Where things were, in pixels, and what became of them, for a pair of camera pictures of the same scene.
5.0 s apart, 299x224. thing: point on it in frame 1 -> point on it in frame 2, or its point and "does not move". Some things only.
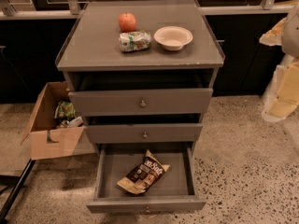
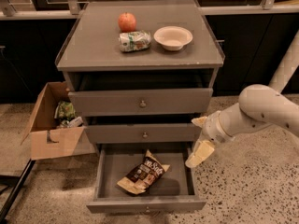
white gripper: (291, 35) -> (212, 129)
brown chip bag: (142, 174) does not move
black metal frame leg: (15, 190) does not move
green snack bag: (64, 110) does not move
